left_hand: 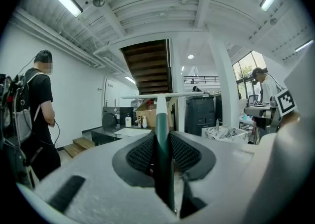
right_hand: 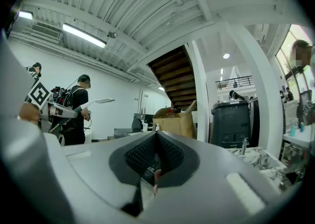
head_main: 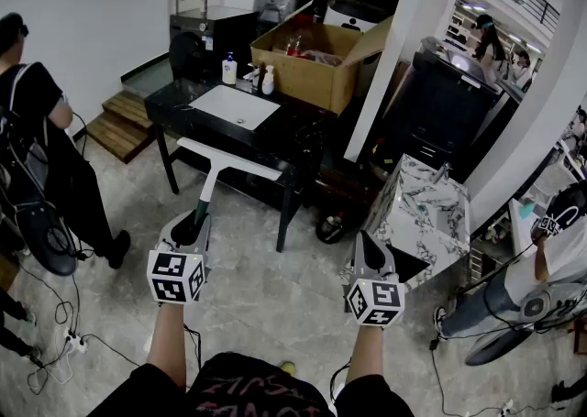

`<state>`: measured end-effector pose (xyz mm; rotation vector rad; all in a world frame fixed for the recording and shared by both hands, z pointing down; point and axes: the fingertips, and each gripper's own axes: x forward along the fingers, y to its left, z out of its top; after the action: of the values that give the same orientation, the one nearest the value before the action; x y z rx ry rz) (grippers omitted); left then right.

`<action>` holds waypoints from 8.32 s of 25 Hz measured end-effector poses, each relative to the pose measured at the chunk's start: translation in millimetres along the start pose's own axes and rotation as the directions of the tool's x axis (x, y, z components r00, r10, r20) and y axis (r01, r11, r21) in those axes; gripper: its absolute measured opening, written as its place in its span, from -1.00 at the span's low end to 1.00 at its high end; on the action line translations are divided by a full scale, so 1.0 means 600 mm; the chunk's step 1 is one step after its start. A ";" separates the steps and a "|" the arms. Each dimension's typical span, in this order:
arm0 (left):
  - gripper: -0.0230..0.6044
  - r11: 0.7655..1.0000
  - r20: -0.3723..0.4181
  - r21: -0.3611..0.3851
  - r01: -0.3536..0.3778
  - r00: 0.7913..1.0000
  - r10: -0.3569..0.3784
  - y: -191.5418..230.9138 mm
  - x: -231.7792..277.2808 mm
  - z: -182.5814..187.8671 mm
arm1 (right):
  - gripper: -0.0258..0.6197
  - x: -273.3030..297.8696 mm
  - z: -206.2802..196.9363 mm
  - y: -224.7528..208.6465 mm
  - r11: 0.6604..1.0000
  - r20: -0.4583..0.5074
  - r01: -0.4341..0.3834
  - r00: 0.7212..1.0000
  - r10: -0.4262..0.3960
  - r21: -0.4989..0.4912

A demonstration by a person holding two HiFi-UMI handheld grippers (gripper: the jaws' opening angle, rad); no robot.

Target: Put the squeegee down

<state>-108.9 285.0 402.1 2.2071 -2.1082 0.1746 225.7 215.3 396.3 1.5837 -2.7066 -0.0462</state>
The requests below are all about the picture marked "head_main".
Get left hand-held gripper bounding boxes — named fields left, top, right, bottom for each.
left=147, top=211, right=213, bottom=305

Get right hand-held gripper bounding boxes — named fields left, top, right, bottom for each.
left=344, top=229, right=407, bottom=327

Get white squeegee dark handle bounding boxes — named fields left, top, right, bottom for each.
left=176, top=137, right=283, bottom=224

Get person's right forearm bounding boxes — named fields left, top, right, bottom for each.
left=344, top=323, right=385, bottom=385

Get black bucket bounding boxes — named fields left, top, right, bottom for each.
left=315, top=210, right=349, bottom=246

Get white marble sink cabinet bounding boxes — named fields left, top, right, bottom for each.
left=361, top=153, right=472, bottom=293

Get wooden steps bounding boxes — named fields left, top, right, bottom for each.
left=85, top=90, right=158, bottom=165

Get black round device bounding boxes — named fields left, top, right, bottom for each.
left=13, top=201, right=79, bottom=278

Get white sink basin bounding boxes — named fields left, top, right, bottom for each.
left=188, top=83, right=282, bottom=132

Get white power strip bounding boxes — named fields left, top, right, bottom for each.
left=63, top=330, right=89, bottom=355

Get black countertop with white sink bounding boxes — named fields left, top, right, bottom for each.
left=144, top=77, right=343, bottom=254

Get white sink unit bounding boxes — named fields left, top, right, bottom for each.
left=506, top=197, right=545, bottom=265

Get grey round device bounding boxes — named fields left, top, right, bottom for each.
left=463, top=281, right=587, bottom=367

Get person's black printed shirt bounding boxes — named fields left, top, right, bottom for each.
left=86, top=352, right=416, bottom=417

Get dark grey copier machine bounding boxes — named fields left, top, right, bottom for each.
left=380, top=36, right=524, bottom=181

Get white soap pump bottle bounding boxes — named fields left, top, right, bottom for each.
left=221, top=51, right=238, bottom=86

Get white spray bottle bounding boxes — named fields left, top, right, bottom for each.
left=260, top=64, right=276, bottom=96

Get large cardboard box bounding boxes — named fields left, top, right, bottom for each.
left=249, top=0, right=395, bottom=116

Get clear plastic bag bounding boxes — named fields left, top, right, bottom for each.
left=302, top=49, right=345, bottom=68

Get black washing machine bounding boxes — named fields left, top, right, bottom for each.
left=168, top=5, right=259, bottom=82

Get white round bin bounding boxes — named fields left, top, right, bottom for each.
left=323, top=0, right=395, bottom=34

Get plastic-wrapped appliance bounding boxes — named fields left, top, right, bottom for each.
left=252, top=0, right=314, bottom=37

